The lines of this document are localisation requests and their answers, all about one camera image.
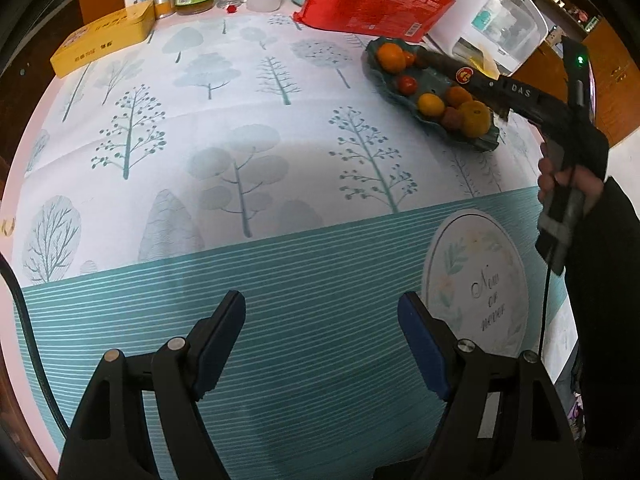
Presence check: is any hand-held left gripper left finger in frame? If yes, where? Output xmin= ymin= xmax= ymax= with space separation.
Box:
xmin=59 ymin=290 xmax=247 ymax=480

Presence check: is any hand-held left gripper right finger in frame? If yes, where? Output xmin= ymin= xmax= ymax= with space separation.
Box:
xmin=397 ymin=291 xmax=583 ymax=480

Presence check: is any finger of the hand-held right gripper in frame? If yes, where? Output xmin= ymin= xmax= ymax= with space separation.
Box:
xmin=467 ymin=77 xmax=511 ymax=123

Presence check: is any orange tangerine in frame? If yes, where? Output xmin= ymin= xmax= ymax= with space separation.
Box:
xmin=457 ymin=101 xmax=492 ymax=137
xmin=376 ymin=43 xmax=406 ymax=72

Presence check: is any dark green plate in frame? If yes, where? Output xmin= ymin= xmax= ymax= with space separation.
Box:
xmin=364 ymin=37 xmax=501 ymax=153

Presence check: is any person's right forearm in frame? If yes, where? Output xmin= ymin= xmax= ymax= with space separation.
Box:
xmin=562 ymin=177 xmax=640 ymax=448

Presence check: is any person's right hand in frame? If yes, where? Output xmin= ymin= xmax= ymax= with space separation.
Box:
xmin=538 ymin=156 xmax=594 ymax=206

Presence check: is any yellow citrus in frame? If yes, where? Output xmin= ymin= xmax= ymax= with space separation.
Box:
xmin=417 ymin=92 xmax=446 ymax=118

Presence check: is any wooden cabinet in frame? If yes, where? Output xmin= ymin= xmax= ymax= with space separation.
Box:
xmin=525 ymin=0 xmax=640 ymax=148

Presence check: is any white countertop appliance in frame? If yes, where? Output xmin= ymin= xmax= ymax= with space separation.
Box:
xmin=425 ymin=0 xmax=549 ymax=75

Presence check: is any tree print tablecloth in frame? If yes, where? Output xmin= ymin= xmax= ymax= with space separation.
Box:
xmin=0 ymin=10 xmax=581 ymax=480

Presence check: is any yellow flat box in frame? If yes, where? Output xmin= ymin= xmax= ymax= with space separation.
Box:
xmin=50 ymin=0 xmax=156 ymax=78

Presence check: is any black cable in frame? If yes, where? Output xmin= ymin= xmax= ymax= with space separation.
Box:
xmin=539 ymin=260 xmax=557 ymax=361
xmin=0 ymin=252 xmax=68 ymax=436

